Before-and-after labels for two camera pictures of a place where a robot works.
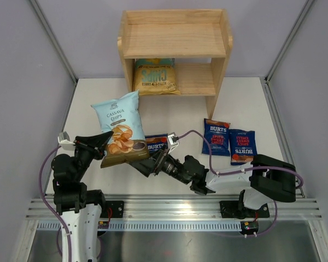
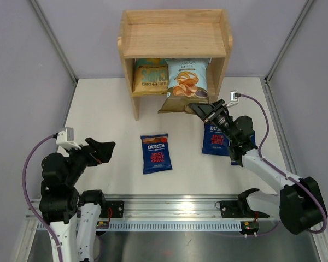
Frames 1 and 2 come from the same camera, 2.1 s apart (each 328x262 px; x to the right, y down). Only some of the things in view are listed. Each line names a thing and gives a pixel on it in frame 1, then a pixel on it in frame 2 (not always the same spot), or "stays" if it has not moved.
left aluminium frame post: [54, 41] stays
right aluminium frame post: [288, 41] stays
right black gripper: [147, 166] to [208, 112]
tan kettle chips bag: [155, 76] stays
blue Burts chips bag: [217, 134] stays
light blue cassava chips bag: [128, 143] to [187, 84]
